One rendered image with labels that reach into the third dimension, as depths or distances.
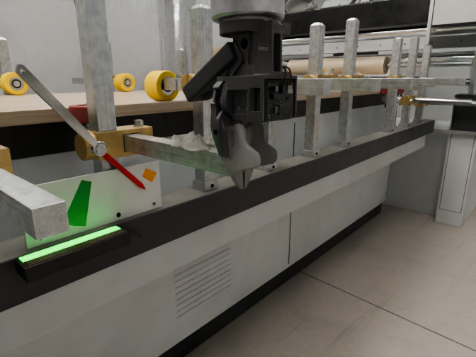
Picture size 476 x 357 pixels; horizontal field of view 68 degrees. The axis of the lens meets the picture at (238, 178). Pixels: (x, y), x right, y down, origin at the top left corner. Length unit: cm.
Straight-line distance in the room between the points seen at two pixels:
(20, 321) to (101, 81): 43
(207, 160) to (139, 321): 74
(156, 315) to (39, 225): 88
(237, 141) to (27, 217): 25
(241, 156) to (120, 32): 847
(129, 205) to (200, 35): 39
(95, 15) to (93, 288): 50
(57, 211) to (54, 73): 790
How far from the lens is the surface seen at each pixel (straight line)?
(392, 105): 190
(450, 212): 278
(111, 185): 69
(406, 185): 294
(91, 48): 67
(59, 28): 836
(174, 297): 122
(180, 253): 88
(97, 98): 67
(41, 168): 88
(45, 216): 36
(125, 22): 898
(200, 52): 82
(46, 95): 57
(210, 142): 55
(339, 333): 156
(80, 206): 67
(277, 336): 151
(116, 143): 68
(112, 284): 80
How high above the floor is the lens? 96
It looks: 16 degrees down
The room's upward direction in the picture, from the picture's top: straight up
